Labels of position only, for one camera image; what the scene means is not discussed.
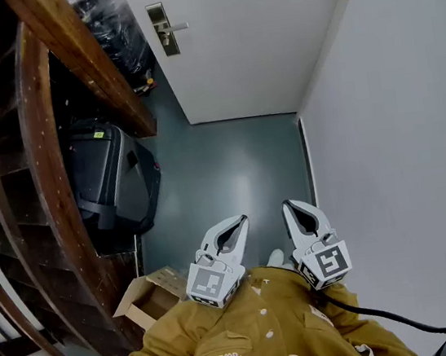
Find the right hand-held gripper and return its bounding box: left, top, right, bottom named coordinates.
left=280, top=191, right=355, bottom=296

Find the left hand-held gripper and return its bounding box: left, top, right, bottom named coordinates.
left=176, top=213, right=262, bottom=314

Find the white door with handle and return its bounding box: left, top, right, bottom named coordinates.
left=119, top=0, right=374, bottom=135

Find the person's white shoe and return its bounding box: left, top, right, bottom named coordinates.
left=263, top=245, right=299, bottom=274

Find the open cardboard box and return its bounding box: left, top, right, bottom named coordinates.
left=105, top=262, right=196, bottom=337

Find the person's mustard jacket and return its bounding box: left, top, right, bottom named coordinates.
left=98, top=244, right=422, bottom=356

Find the black hard case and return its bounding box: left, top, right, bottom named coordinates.
left=61, top=109, right=170, bottom=244

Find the small red yellow tool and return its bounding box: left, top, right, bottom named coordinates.
left=130, top=68, right=160, bottom=98

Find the dark wooden staircase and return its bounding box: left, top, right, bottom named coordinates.
left=0, top=0, right=158, bottom=356

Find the metal tray with food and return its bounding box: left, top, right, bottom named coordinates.
left=144, top=0, right=183, bottom=59

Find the black plastic-wrapped equipment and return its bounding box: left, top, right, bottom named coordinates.
left=64, top=0, right=161, bottom=96

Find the black cable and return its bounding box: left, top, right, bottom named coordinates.
left=315, top=270, right=446, bottom=353

